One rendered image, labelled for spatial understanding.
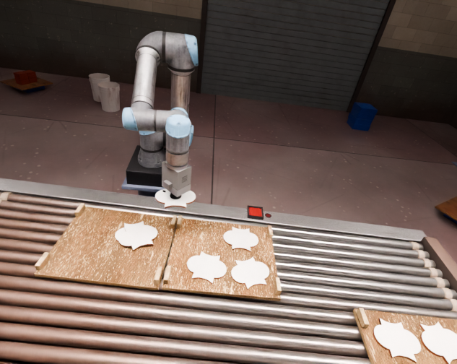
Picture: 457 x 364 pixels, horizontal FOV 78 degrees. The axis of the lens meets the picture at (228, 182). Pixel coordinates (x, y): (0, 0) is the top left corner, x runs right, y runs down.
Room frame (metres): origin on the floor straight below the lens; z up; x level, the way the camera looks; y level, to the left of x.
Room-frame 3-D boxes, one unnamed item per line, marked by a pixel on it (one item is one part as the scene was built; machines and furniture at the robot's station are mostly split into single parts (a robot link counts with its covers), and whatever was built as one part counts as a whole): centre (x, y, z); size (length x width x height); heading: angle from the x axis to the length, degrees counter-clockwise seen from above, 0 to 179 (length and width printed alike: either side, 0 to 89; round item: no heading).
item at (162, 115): (0.91, 0.22, 1.38); 0.11 x 0.11 x 0.08; 13
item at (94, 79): (4.35, 2.25, 0.19); 0.30 x 0.30 x 0.37
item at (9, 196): (0.95, 0.02, 0.90); 1.95 x 0.05 x 0.05; 94
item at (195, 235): (0.75, -0.03, 0.93); 0.41 x 0.35 x 0.02; 94
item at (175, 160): (0.82, 0.19, 1.30); 0.08 x 0.08 x 0.05
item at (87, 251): (0.72, 0.39, 0.93); 0.41 x 0.35 x 0.02; 93
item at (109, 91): (4.03, 1.96, 0.19); 0.30 x 0.30 x 0.37
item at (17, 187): (1.02, 0.02, 0.89); 2.08 x 0.09 x 0.06; 94
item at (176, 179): (0.81, 0.19, 1.22); 0.10 x 0.09 x 0.16; 144
